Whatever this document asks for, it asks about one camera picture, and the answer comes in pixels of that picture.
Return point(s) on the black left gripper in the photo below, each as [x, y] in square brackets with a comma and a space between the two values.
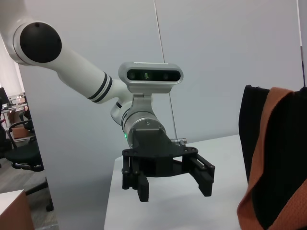
[153, 146]

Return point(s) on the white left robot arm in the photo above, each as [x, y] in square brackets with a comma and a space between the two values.
[79, 69]

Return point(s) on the black chair base with caster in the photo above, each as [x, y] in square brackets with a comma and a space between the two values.
[49, 201]

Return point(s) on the black office chair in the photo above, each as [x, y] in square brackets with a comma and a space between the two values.
[24, 153]

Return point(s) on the brown cabinet with white top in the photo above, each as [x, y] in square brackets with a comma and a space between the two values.
[14, 210]

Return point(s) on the brown cardboard box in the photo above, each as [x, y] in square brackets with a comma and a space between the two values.
[18, 133]

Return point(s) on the white office desk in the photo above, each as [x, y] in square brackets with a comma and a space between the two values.
[14, 105]

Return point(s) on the black computer monitor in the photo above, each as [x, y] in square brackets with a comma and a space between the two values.
[3, 94]

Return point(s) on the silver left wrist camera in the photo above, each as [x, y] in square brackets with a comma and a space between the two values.
[153, 76]

